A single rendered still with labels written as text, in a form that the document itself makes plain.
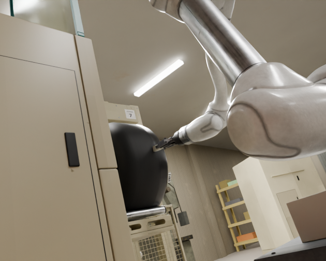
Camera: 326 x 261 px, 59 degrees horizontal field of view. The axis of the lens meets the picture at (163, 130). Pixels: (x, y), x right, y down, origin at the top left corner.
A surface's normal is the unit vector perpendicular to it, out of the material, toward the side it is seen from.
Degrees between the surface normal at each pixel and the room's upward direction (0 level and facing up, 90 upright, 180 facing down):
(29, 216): 90
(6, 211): 90
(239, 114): 100
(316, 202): 90
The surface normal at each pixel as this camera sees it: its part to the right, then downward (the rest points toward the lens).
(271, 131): -0.08, 0.23
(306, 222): -0.65, -0.12
